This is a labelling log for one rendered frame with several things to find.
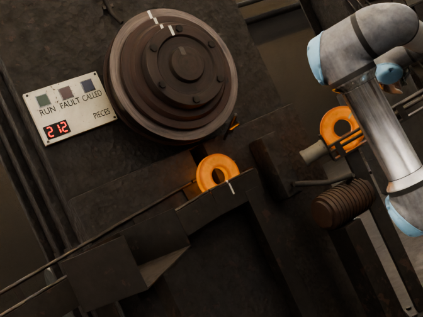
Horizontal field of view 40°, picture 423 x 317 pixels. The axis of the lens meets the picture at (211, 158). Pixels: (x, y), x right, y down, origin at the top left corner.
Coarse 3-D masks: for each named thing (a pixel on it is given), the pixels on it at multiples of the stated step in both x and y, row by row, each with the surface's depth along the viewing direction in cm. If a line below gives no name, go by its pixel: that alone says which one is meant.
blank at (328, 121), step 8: (328, 112) 203; (336, 112) 203; (344, 112) 202; (328, 120) 203; (336, 120) 203; (352, 120) 202; (320, 128) 203; (328, 128) 203; (352, 128) 202; (328, 136) 203; (336, 136) 203; (352, 136) 202; (360, 136) 202; (328, 144) 203; (352, 144) 202
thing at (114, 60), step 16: (144, 16) 193; (192, 16) 202; (128, 32) 189; (208, 32) 204; (112, 48) 186; (224, 48) 205; (112, 64) 184; (112, 80) 183; (112, 96) 189; (128, 96) 184; (128, 112) 183; (224, 112) 199; (144, 128) 185; (160, 128) 187; (208, 128) 195
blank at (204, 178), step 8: (208, 160) 195; (216, 160) 197; (224, 160) 198; (232, 160) 200; (200, 168) 193; (208, 168) 195; (224, 168) 198; (232, 168) 199; (200, 176) 193; (208, 176) 194; (232, 176) 198; (200, 184) 193; (208, 184) 193; (216, 184) 194
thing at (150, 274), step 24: (168, 216) 157; (120, 240) 133; (144, 240) 162; (168, 240) 158; (72, 264) 140; (96, 264) 137; (120, 264) 134; (144, 264) 161; (168, 264) 146; (72, 288) 141; (96, 288) 138; (120, 288) 135; (144, 288) 133; (168, 288) 152; (168, 312) 147
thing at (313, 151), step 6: (318, 144) 203; (324, 144) 202; (306, 150) 204; (312, 150) 203; (318, 150) 202; (324, 150) 202; (306, 156) 203; (312, 156) 203; (318, 156) 203; (306, 162) 203
